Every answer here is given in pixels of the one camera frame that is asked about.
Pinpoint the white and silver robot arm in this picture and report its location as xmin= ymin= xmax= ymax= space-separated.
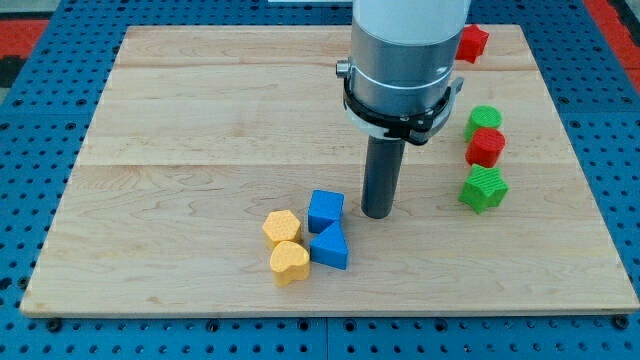
xmin=336 ymin=0 xmax=471 ymax=146

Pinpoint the blue cube block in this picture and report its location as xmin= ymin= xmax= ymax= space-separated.
xmin=307 ymin=189 xmax=345 ymax=233

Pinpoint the green star block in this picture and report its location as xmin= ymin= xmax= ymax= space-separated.
xmin=458 ymin=164 xmax=509 ymax=214

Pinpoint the red star block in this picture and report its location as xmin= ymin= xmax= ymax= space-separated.
xmin=455 ymin=24 xmax=490 ymax=63

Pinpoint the yellow hexagon block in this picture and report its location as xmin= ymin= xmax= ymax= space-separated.
xmin=262 ymin=210 xmax=302 ymax=250

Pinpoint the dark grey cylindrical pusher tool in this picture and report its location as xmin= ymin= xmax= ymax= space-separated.
xmin=361 ymin=137 xmax=405 ymax=219

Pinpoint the blue triangle block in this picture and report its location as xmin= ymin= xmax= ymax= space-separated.
xmin=310 ymin=222 xmax=349 ymax=270

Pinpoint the yellow heart block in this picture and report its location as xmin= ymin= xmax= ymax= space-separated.
xmin=269 ymin=241 xmax=311 ymax=286

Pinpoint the light wooden board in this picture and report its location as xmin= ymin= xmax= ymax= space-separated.
xmin=20 ymin=25 xmax=639 ymax=318

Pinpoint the red cylinder block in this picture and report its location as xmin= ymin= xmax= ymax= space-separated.
xmin=465 ymin=128 xmax=506 ymax=168

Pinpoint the green cylinder block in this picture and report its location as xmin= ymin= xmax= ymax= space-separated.
xmin=463 ymin=105 xmax=503 ymax=142

